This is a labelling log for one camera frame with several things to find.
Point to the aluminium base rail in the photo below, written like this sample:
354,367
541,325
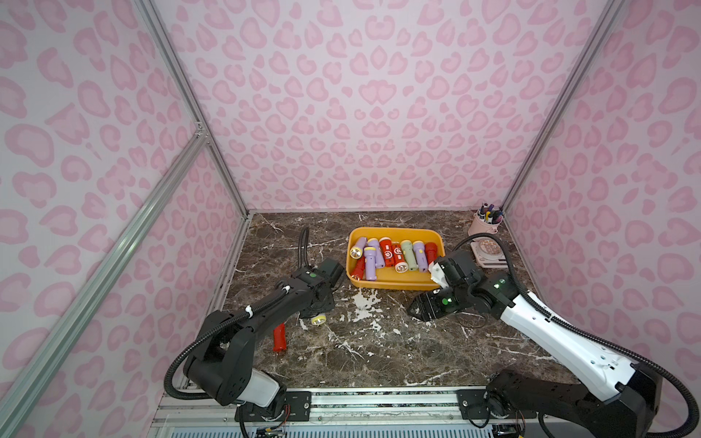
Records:
365,412

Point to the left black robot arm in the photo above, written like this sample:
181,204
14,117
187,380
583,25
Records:
219,363

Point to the plain red flashlight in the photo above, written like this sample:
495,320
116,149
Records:
359,270

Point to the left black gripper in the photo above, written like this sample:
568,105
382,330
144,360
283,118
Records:
319,305

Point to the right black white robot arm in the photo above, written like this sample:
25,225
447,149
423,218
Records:
618,392

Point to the red flashlight white head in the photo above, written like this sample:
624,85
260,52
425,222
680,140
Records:
400,264

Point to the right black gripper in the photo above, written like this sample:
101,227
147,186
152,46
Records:
442,303

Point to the pink pen holder cup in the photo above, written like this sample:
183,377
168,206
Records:
480,226

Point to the yellow plastic storage tray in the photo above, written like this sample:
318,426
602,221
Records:
388,278

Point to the red flashlight white logo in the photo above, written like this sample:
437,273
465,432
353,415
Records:
387,248

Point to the green flashlight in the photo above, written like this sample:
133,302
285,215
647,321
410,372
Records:
409,255

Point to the pens in cup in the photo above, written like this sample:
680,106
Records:
489,214

